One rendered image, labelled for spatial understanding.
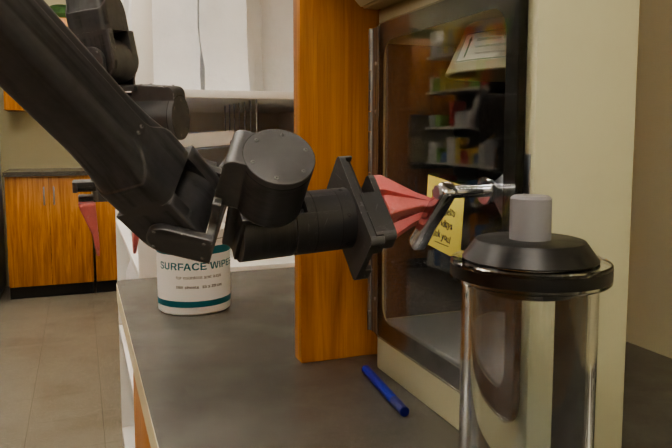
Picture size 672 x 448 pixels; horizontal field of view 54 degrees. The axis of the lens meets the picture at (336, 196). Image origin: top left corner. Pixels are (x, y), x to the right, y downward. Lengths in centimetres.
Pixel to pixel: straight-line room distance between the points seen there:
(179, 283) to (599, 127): 77
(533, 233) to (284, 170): 19
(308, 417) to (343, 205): 28
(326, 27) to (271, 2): 106
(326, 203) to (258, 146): 10
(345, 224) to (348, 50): 38
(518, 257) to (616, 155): 24
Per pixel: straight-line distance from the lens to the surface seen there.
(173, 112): 86
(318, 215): 58
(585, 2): 64
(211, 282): 118
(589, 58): 63
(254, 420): 77
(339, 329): 94
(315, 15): 91
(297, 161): 52
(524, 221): 46
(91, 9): 90
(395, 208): 60
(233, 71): 181
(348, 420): 77
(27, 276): 560
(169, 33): 192
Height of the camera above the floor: 125
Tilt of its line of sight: 5 degrees down
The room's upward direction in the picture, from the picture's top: straight up
